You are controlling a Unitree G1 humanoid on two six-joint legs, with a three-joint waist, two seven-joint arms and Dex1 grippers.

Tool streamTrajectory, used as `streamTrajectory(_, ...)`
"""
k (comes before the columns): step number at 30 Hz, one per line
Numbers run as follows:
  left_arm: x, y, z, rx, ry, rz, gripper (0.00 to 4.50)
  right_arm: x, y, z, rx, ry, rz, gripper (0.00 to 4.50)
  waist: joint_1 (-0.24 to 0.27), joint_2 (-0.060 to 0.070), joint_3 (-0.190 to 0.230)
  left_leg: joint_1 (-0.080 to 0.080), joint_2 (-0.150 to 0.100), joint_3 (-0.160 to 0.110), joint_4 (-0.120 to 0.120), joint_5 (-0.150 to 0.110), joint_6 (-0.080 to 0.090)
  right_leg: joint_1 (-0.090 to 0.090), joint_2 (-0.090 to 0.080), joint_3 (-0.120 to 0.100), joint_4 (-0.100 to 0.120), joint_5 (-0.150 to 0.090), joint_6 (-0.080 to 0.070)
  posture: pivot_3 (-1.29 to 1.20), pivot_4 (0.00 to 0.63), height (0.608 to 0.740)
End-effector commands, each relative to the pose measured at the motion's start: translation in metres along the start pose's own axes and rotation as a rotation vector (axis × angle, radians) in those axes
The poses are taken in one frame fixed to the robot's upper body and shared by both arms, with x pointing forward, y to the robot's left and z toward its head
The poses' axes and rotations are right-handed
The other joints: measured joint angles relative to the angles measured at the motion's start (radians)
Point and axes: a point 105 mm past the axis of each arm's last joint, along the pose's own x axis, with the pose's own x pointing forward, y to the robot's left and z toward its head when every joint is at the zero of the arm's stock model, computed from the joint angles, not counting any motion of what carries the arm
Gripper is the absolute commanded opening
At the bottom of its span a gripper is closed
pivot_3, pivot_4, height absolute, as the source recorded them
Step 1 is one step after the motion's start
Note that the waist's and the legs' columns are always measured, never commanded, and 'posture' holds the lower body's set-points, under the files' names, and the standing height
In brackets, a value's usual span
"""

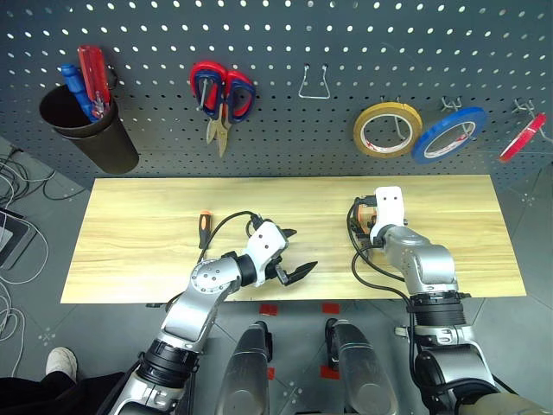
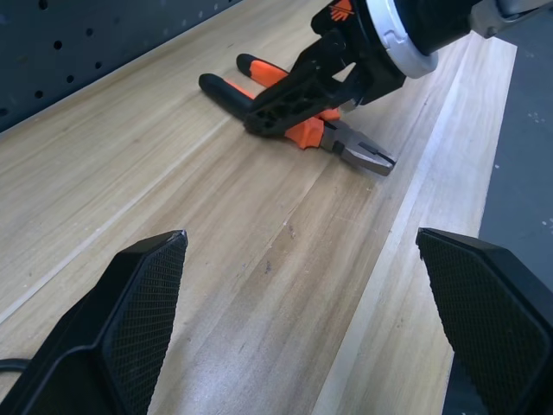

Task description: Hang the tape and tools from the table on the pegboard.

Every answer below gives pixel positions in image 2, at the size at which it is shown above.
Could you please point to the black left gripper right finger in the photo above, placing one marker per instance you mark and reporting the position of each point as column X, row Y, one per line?
column 492, row 328

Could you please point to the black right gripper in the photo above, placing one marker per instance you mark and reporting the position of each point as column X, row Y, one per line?
column 367, row 56

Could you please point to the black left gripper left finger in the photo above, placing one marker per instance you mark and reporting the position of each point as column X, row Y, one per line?
column 129, row 328

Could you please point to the orange and black pliers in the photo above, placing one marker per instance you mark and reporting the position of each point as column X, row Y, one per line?
column 358, row 149

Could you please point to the dark grey pegboard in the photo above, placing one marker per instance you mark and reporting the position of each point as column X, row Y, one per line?
column 86, row 47

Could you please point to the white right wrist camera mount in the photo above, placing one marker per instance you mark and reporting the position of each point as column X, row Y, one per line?
column 397, row 41

